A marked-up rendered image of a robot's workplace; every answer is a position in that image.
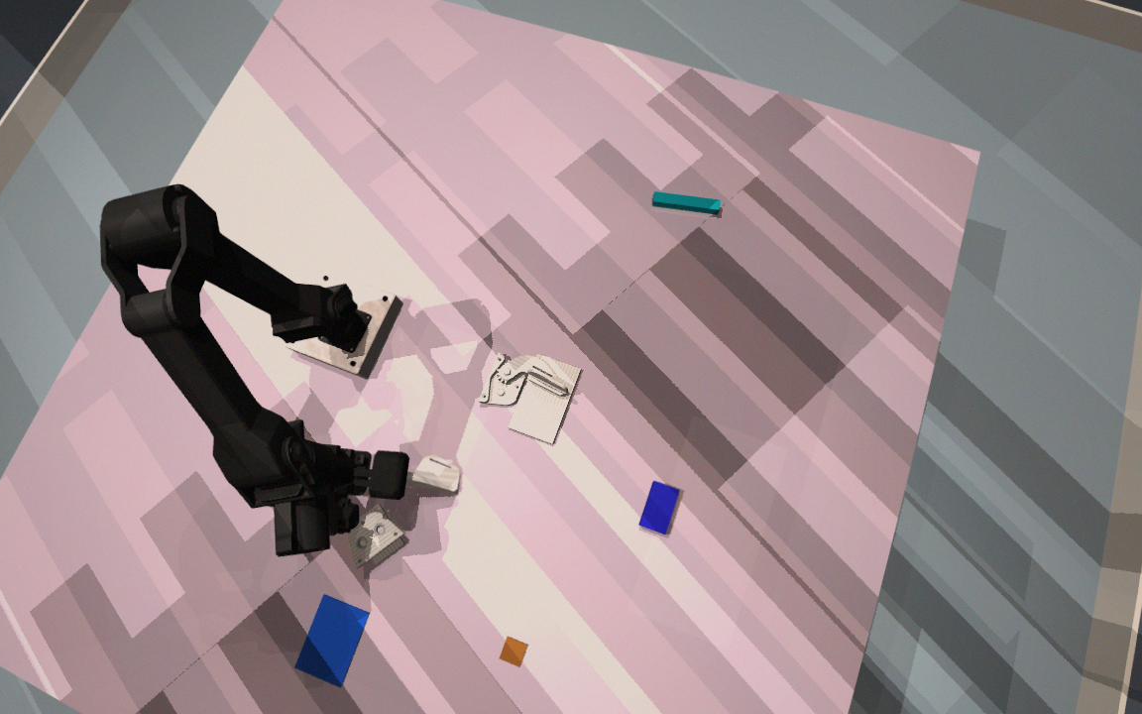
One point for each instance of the teal rectangular bar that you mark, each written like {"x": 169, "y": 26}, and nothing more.
{"x": 686, "y": 203}

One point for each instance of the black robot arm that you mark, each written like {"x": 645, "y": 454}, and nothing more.
{"x": 263, "y": 456}

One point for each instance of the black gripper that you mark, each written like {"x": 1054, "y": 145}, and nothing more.
{"x": 388, "y": 476}

